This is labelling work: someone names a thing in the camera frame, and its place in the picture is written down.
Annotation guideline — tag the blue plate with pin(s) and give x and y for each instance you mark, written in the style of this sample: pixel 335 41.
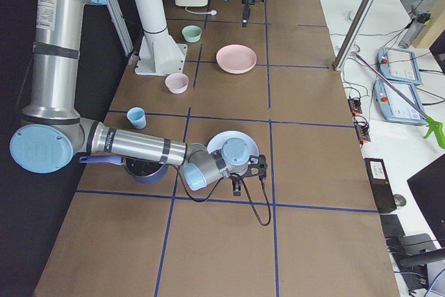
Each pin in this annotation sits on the blue plate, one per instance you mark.
pixel 217 142

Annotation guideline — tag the pink plate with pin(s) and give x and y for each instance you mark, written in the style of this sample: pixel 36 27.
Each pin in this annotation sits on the pink plate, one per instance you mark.
pixel 236 59

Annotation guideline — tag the green bowl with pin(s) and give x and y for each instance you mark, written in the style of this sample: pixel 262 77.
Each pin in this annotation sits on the green bowl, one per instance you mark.
pixel 192 33

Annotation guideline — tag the blue saucepan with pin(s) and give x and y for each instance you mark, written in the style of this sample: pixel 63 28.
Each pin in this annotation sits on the blue saucepan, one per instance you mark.
pixel 142 171

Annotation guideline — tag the pink bowl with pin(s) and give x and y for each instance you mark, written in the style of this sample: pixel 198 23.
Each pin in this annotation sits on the pink bowl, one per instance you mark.
pixel 177 83

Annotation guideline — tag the light blue cup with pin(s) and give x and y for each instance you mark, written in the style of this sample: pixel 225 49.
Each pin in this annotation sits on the light blue cup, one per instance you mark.
pixel 136 116

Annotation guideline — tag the black power box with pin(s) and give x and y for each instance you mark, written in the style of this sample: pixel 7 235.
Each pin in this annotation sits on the black power box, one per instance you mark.
pixel 380 186

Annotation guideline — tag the far teach pendant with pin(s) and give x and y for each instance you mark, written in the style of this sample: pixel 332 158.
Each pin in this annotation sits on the far teach pendant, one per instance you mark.
pixel 399 65

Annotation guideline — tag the teach pendant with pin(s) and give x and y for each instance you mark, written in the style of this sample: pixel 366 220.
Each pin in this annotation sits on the teach pendant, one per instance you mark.
pixel 399 65
pixel 395 109

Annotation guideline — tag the grey water bottle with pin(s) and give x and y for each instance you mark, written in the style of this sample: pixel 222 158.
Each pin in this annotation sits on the grey water bottle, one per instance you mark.
pixel 415 27

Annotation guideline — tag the near teach pendant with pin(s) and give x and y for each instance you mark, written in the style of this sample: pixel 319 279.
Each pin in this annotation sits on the near teach pendant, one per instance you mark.
pixel 395 109

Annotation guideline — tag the black monitor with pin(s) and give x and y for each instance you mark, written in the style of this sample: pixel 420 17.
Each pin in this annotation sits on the black monitor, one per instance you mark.
pixel 427 188

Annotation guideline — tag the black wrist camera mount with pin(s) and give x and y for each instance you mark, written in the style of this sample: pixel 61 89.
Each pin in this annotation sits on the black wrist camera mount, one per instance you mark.
pixel 257 167

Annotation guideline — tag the white camera pole stand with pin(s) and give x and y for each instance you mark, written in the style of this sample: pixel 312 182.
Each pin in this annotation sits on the white camera pole stand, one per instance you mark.
pixel 159 54

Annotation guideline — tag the aluminium frame post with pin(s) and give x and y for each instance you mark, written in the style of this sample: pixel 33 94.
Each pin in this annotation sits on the aluminium frame post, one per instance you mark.
pixel 352 34

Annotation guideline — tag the green handled reacher grabber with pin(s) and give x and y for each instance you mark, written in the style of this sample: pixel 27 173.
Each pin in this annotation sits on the green handled reacher grabber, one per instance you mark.
pixel 434 127

